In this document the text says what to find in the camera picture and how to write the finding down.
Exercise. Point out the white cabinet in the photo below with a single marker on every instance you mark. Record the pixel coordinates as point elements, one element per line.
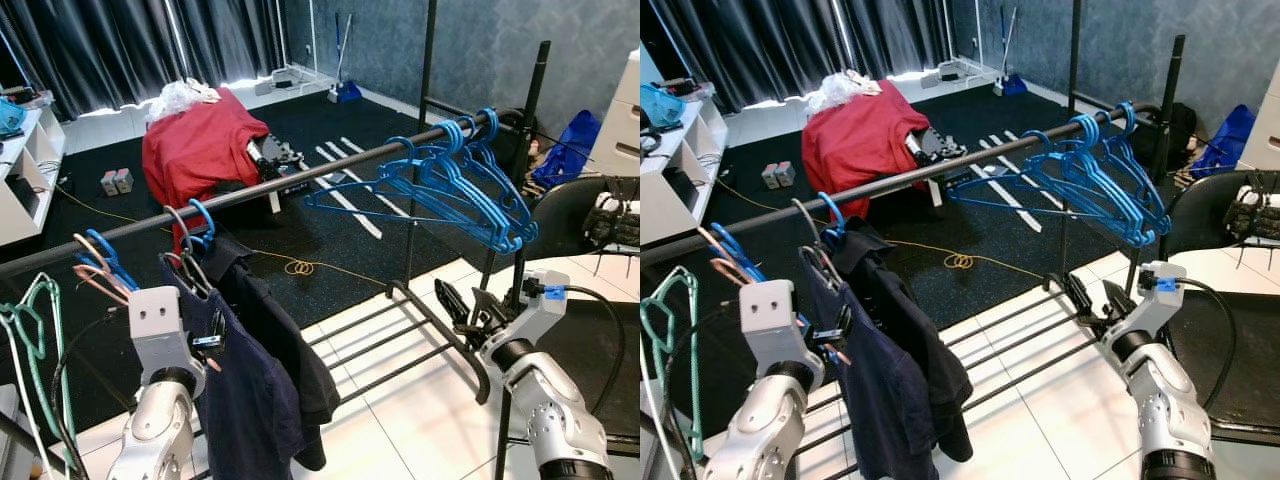
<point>1262,130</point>
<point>615,130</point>

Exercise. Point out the teal bag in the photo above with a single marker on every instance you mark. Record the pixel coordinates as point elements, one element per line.
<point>660,105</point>
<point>10,118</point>

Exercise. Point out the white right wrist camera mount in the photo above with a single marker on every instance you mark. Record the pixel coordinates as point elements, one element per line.
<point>1150,300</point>
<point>535,310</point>

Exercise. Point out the blue cloth bag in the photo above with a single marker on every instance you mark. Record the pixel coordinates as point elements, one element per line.
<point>1232,135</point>
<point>575,145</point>

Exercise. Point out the blue plastic hanger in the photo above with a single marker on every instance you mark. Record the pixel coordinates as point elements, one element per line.
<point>1105,180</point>
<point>840,210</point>
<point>400,185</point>
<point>115,265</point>
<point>505,185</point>
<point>470,190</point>
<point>209,218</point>
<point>1145,180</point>
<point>740,258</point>
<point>1040,178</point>

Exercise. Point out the navy blue shirt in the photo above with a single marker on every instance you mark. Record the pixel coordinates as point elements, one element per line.
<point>880,400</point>
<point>240,400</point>

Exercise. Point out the black curtain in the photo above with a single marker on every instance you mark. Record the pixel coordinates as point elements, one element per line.
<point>800,40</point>
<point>120,40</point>

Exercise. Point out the large black bag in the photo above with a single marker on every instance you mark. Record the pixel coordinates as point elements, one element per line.
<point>515,135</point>
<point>1180,130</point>

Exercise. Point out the grey power adapter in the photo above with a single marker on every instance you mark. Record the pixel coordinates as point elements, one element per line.
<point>771,177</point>
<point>125,180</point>
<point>787,173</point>
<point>109,183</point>

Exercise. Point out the white shelf unit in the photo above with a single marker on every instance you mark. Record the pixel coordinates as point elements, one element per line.
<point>690,170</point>
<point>25,190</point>

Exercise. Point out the red cloth cover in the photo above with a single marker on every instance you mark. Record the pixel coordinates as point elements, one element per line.
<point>860,140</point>
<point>200,150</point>

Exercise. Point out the pink hanger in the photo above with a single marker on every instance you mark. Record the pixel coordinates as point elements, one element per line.
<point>95,285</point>
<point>725,262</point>

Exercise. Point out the green hanger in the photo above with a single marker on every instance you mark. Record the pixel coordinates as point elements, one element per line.
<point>40,300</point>
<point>668,295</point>

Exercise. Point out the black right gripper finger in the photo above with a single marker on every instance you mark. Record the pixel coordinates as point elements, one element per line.
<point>453,303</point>
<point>483,308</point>
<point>1112,297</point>
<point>1080,296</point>

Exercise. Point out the black chair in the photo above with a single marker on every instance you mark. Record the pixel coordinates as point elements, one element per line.
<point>1195,215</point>
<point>560,220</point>

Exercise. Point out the black shirt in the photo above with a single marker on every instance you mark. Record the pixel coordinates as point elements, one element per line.
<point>290,350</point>
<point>930,350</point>

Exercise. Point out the black metal clothes rack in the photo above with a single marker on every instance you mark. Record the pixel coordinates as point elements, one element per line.
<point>940,170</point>
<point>280,183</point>

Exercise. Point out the white plastic bag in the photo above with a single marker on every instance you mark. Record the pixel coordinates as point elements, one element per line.
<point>180,100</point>
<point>840,92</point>

